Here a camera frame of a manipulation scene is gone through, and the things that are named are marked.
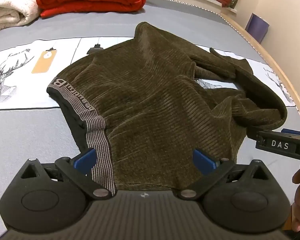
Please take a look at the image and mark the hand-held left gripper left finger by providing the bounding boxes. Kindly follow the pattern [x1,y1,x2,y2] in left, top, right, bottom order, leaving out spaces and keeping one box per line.
[20,148,118,201]

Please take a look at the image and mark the olive corduroy pants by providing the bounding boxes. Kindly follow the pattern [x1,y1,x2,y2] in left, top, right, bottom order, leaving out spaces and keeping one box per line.
[46,21,288,191]

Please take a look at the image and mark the white folded blanket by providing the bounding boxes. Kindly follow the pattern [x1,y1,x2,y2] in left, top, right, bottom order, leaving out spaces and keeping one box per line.
[0,0,44,35]

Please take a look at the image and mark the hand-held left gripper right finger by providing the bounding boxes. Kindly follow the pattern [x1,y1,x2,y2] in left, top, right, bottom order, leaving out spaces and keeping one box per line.
[174,149,267,201]

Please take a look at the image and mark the purple box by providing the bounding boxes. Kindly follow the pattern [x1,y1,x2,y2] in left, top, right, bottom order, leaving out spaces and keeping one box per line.
[244,12,270,43]

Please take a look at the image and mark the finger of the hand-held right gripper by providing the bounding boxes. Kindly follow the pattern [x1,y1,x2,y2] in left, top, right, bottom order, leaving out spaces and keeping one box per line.
[247,127,266,140]
[281,128,300,137]

